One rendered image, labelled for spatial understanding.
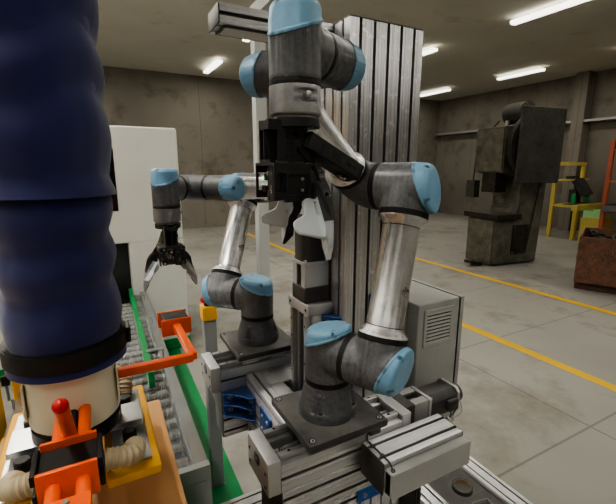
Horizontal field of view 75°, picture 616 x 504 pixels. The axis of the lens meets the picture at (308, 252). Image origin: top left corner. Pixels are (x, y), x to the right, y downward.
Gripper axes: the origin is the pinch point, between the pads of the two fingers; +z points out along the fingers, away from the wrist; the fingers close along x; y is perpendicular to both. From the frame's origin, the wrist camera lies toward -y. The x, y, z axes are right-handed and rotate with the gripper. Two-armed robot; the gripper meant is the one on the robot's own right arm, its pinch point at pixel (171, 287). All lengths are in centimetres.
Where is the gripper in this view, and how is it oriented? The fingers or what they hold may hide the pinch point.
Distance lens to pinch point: 128.4
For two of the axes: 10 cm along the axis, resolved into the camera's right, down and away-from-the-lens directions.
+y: 4.7, 1.9, -8.6
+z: -0.1, 9.8, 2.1
